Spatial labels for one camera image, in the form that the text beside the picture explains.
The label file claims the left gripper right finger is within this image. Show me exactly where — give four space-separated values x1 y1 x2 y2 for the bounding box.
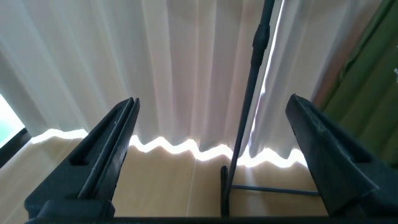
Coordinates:
285 93 398 218

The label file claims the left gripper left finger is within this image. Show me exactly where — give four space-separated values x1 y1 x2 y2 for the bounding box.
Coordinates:
24 96 141 219

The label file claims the green garment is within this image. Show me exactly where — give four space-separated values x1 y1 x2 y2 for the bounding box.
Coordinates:
322 0 398 168

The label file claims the black clothes rack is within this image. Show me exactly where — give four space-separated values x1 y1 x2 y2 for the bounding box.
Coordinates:
220 0 322 218

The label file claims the window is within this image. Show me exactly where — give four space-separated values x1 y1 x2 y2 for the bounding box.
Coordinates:
0 93 32 169

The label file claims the beige curtain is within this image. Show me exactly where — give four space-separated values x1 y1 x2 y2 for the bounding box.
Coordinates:
0 0 385 160

